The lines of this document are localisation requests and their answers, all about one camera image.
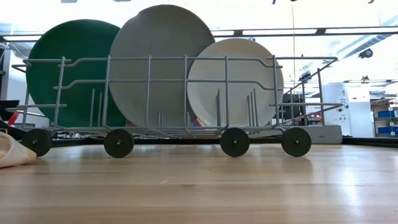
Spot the large grey plate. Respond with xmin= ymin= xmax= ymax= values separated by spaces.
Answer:
xmin=108 ymin=4 xmax=216 ymax=128

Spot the thin hanging cable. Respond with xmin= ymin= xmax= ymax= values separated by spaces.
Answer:
xmin=291 ymin=2 xmax=296 ymax=91

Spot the grey wire dish rack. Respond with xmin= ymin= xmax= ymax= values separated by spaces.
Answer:
xmin=5 ymin=55 xmax=345 ymax=159

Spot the white cabinet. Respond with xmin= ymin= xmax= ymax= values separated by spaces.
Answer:
xmin=322 ymin=82 xmax=371 ymax=138

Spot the shelf with blue bins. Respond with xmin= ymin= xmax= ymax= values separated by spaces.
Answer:
xmin=370 ymin=98 xmax=398 ymax=138

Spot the checked kitchen cloth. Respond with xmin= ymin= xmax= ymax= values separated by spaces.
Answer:
xmin=0 ymin=131 xmax=37 ymax=169

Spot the grey box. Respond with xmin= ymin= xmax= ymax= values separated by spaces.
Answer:
xmin=306 ymin=124 xmax=343 ymax=145

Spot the green plate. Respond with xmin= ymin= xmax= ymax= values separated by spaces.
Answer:
xmin=25 ymin=19 xmax=127 ymax=128

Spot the black monitor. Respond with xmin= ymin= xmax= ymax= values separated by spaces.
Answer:
xmin=281 ymin=92 xmax=307 ymax=121
xmin=0 ymin=100 xmax=21 ymax=122

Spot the white plate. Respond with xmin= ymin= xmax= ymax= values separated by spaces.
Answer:
xmin=187 ymin=37 xmax=285 ymax=128

